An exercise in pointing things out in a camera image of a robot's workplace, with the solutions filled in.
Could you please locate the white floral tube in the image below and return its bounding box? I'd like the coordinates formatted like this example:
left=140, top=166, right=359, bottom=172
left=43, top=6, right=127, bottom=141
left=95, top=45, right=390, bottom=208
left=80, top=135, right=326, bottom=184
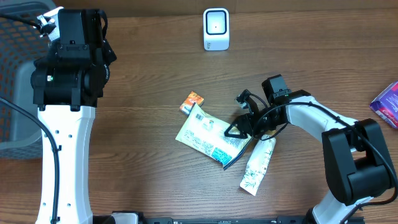
left=239, top=131, right=276, bottom=196

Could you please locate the gold wet wipes pack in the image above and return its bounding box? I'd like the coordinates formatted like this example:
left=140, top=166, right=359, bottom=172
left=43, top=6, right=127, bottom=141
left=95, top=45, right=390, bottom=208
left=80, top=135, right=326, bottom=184
left=175, top=105, right=251, bottom=169

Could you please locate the small orange box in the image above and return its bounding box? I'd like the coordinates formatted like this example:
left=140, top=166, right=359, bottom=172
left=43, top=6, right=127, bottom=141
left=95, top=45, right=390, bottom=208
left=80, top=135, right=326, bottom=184
left=180, top=91, right=204, bottom=116

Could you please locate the red purple snack packet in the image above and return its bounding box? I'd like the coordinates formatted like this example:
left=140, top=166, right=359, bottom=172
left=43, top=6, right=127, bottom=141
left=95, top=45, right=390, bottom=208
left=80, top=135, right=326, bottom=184
left=369, top=82, right=397, bottom=129

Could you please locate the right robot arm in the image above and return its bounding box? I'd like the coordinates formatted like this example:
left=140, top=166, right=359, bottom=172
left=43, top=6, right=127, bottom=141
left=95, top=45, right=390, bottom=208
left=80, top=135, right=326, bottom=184
left=224, top=75, right=397, bottom=223

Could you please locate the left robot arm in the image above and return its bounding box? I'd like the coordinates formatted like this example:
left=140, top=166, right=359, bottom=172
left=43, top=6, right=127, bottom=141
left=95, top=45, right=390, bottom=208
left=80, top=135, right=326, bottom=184
left=30, top=7, right=116, bottom=223

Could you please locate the white barcode scanner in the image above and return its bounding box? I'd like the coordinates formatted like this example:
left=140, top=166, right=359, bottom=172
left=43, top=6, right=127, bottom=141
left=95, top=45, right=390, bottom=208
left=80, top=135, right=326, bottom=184
left=203, top=7, right=230, bottom=51

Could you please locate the grey plastic mesh basket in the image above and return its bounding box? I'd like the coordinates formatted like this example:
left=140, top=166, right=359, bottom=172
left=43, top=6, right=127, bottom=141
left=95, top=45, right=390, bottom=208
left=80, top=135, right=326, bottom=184
left=1, top=0, right=55, bottom=159

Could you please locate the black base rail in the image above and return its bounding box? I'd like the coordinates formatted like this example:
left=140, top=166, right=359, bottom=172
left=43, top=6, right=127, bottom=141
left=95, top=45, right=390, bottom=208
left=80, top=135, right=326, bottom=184
left=93, top=211, right=305, bottom=224

